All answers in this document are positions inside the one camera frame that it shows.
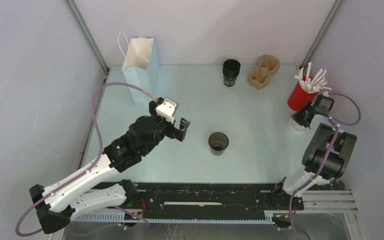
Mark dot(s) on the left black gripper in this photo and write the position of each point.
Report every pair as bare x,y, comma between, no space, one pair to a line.
177,133

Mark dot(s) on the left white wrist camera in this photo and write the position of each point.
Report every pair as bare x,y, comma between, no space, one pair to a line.
167,109

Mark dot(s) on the red cup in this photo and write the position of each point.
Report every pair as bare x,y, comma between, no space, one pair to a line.
299,97

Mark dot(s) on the white lid stack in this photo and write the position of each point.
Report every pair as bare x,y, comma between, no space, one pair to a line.
296,129

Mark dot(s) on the brown pulp cup carrier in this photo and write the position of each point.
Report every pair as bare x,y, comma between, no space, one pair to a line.
259,77

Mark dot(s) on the white wrapped straws bundle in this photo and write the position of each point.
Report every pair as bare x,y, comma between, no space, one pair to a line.
315,84

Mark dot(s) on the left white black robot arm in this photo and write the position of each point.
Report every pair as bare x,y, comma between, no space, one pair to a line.
58,204

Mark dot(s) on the black paper cup stack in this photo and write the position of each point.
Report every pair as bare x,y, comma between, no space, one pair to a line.
230,70

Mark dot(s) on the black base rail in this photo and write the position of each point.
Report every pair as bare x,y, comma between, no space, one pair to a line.
223,203

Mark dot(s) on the light blue paper bag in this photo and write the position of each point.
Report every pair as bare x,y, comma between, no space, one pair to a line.
141,66

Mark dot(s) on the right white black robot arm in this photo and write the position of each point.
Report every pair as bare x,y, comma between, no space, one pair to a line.
326,157

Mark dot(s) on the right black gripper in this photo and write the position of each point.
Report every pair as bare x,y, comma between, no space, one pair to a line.
297,116

